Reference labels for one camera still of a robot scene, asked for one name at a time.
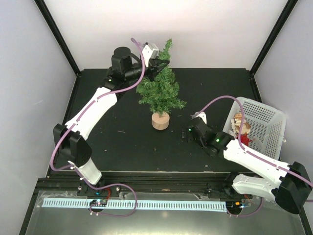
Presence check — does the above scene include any small green christmas tree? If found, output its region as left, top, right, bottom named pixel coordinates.
left=136, top=38, right=187, bottom=130

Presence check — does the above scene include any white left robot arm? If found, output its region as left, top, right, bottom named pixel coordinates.
left=52, top=43, right=169, bottom=195

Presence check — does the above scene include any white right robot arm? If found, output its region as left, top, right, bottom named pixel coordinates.
left=181, top=117, right=313, bottom=214

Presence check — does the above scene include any black frame post back right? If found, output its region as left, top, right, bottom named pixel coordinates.
left=250, top=0, right=298, bottom=78

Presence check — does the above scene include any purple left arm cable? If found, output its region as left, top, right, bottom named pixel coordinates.
left=50, top=37, right=150, bottom=218

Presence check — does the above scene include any white perforated plastic basket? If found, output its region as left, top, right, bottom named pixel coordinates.
left=237, top=97, right=286, bottom=160

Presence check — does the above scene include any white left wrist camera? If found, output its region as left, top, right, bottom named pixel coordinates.
left=142, top=42, right=159, bottom=67

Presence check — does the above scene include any black frame post back left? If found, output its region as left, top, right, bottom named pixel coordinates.
left=34, top=0, right=81, bottom=76

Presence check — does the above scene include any black frame post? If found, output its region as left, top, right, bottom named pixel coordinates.
left=250, top=0, right=298, bottom=78
left=34, top=0, right=81, bottom=76

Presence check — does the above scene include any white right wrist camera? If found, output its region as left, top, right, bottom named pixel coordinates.
left=191, top=112, right=207, bottom=124

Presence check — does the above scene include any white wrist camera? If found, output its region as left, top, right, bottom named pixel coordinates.
left=142, top=42, right=159, bottom=67
left=191, top=112, right=207, bottom=124

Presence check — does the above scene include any red star ornament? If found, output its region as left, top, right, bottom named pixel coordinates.
left=240, top=134, right=253, bottom=146

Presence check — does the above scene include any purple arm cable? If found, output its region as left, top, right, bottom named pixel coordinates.
left=50, top=37, right=150, bottom=218
left=194, top=95, right=313, bottom=218

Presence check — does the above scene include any white slotted cable duct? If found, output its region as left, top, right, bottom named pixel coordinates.
left=42, top=198, right=227, bottom=212

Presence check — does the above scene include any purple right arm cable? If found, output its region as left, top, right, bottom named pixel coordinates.
left=194, top=95, right=313, bottom=218

